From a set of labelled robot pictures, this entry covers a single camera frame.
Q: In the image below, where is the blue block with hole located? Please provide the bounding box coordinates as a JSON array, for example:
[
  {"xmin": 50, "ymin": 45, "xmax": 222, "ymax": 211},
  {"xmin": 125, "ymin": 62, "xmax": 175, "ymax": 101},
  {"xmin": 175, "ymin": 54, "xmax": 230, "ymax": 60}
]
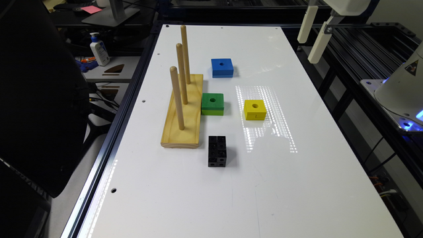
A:
[{"xmin": 211, "ymin": 58, "xmax": 234, "ymax": 78}]

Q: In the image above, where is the middle wooden peg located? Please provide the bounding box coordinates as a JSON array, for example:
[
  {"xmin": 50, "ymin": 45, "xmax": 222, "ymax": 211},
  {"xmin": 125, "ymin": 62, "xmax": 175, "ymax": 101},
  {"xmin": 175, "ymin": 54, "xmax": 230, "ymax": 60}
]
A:
[{"xmin": 176, "ymin": 43, "xmax": 188, "ymax": 104}]

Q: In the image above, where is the grey monitor stand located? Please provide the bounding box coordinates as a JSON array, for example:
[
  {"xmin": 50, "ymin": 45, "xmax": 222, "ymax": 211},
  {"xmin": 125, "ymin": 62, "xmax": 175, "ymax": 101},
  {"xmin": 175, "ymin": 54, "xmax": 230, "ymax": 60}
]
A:
[{"xmin": 81, "ymin": 0, "xmax": 139, "ymax": 27}]

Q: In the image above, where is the black office chair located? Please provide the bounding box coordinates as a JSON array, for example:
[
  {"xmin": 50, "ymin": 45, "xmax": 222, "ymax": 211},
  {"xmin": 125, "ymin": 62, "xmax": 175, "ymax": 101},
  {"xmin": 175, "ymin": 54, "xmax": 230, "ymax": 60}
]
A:
[{"xmin": 1, "ymin": 0, "xmax": 90, "ymax": 198}]

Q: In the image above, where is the white lotion pump bottle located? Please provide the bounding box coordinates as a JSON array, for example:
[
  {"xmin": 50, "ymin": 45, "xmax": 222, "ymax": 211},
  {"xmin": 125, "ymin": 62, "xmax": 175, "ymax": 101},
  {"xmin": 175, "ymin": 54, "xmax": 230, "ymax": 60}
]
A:
[{"xmin": 90, "ymin": 32, "xmax": 110, "ymax": 66}]

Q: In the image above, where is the far wooden peg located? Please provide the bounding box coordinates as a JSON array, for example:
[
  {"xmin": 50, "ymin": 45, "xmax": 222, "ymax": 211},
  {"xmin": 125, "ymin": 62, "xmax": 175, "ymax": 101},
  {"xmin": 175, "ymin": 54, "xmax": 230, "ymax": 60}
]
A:
[{"xmin": 180, "ymin": 24, "xmax": 191, "ymax": 84}]

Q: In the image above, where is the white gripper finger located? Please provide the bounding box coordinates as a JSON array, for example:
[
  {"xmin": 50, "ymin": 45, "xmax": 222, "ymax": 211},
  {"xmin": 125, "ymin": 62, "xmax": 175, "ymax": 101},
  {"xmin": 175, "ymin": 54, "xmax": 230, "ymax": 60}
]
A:
[
  {"xmin": 308, "ymin": 22, "xmax": 332, "ymax": 64},
  {"xmin": 297, "ymin": 5, "xmax": 319, "ymax": 44}
]

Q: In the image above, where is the wooden peg base board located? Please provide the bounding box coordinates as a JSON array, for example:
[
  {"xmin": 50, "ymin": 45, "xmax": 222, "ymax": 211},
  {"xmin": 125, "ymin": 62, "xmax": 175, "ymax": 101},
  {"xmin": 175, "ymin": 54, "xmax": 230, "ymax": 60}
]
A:
[{"xmin": 161, "ymin": 74, "xmax": 204, "ymax": 149}]

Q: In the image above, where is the near wooden peg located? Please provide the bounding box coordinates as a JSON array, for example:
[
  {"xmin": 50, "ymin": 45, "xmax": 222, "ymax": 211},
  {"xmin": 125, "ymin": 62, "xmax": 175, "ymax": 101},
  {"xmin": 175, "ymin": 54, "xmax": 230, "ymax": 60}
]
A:
[{"xmin": 170, "ymin": 66, "xmax": 185, "ymax": 130}]

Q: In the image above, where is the yellow block with hole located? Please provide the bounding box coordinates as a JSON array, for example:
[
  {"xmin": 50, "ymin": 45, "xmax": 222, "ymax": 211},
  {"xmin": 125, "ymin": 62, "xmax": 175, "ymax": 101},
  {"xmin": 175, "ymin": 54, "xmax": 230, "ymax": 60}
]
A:
[{"xmin": 243, "ymin": 100, "xmax": 267, "ymax": 120}]

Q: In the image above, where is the pink sticky note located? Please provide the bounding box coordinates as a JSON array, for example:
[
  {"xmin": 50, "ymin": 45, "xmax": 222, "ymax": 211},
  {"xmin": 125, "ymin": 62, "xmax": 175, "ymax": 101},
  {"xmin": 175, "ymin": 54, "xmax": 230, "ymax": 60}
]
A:
[{"xmin": 81, "ymin": 5, "xmax": 102, "ymax": 14}]

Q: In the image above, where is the green block with hole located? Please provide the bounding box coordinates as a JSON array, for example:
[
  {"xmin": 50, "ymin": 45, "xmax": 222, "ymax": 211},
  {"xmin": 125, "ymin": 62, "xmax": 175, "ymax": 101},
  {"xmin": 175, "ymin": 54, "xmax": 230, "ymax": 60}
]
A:
[{"xmin": 201, "ymin": 93, "xmax": 224, "ymax": 116}]

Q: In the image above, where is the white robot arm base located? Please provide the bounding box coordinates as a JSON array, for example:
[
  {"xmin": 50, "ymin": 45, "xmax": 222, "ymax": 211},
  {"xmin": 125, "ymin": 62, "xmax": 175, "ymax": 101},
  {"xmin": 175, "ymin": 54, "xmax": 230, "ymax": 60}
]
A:
[{"xmin": 360, "ymin": 45, "xmax": 422, "ymax": 134}]

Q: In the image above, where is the blue tool on desk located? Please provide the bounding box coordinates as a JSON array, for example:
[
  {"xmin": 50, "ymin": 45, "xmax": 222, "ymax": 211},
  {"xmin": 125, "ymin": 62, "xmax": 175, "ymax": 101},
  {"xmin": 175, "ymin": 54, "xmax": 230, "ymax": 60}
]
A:
[{"xmin": 76, "ymin": 60, "xmax": 98, "ymax": 73}]

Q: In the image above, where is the wooden peg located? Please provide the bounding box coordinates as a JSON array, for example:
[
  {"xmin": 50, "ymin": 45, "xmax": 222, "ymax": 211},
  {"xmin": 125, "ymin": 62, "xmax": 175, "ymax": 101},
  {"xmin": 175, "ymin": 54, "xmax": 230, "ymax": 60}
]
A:
[
  {"xmin": 176, "ymin": 43, "xmax": 188, "ymax": 104},
  {"xmin": 170, "ymin": 66, "xmax": 185, "ymax": 130},
  {"xmin": 180, "ymin": 24, "xmax": 191, "ymax": 84}
]

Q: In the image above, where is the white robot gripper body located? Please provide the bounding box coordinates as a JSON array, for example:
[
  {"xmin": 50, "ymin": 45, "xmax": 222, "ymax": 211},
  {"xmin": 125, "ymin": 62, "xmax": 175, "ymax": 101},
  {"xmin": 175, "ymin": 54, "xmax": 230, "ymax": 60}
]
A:
[{"xmin": 324, "ymin": 0, "xmax": 371, "ymax": 16}]

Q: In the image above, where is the black cube block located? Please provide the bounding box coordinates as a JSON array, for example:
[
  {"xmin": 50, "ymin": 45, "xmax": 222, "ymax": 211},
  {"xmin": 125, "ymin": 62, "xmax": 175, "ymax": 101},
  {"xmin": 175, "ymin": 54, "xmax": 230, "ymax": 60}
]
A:
[{"xmin": 208, "ymin": 136, "xmax": 227, "ymax": 167}]

